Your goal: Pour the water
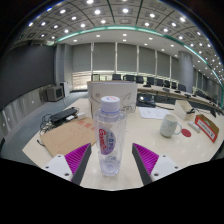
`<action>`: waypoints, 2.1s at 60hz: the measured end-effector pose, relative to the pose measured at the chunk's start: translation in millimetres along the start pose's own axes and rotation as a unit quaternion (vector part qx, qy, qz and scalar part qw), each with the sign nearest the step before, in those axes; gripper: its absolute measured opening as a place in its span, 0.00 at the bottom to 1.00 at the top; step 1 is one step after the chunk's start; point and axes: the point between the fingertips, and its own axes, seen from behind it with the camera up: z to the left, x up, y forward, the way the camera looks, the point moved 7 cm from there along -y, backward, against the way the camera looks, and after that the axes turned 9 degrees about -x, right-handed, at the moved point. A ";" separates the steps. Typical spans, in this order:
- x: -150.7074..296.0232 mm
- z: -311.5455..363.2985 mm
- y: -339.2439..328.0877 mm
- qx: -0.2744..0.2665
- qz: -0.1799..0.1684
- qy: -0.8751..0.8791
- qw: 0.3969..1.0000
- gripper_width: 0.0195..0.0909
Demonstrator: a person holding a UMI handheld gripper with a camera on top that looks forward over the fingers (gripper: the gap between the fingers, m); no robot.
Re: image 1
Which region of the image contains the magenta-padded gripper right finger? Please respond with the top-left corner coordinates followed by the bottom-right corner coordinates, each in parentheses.
top-left (131, 142), bottom-right (183, 186)

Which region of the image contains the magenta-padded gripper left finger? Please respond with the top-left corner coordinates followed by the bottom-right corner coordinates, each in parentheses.
top-left (40, 142), bottom-right (92, 186)

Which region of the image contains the clear plastic water bottle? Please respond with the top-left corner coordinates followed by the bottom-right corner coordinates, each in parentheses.
top-left (93, 95), bottom-right (128, 178)

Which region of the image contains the brown cardboard sheet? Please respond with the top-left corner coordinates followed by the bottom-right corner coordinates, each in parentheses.
top-left (39, 117), bottom-right (98, 158)

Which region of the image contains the white ceramic mug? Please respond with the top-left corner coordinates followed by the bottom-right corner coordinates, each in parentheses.
top-left (159, 113), bottom-right (184, 139)

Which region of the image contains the white remote control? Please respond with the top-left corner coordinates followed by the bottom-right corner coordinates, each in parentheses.
top-left (187, 120), bottom-right (202, 134)

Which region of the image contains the white printed paper sheet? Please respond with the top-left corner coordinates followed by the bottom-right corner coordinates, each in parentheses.
top-left (137, 106), bottom-right (174, 120)

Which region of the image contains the red-sided open cardboard box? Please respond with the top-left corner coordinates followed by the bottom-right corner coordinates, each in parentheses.
top-left (194, 114), bottom-right (221, 144)

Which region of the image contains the small beige open box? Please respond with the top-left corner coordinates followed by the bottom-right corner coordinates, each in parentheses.
top-left (173, 99), bottom-right (197, 122)

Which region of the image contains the black desktop microphone unit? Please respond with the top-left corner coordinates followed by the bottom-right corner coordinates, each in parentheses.
top-left (136, 94), bottom-right (158, 108)

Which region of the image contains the grey box monitor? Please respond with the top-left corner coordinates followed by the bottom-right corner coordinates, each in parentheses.
top-left (45, 84), bottom-right (65, 103)

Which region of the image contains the long curved conference desk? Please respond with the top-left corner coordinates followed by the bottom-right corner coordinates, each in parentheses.
top-left (136, 83), bottom-right (224, 111)

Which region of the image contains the black office chairs group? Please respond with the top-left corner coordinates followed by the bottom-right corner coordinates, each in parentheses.
top-left (90, 73), bottom-right (214, 101)

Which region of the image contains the round ceiling lights group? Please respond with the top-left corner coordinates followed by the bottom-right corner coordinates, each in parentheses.
top-left (26, 0), bottom-right (224, 78)

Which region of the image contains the black cable tangle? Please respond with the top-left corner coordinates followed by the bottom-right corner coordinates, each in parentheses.
top-left (36, 113), bottom-right (56, 148)

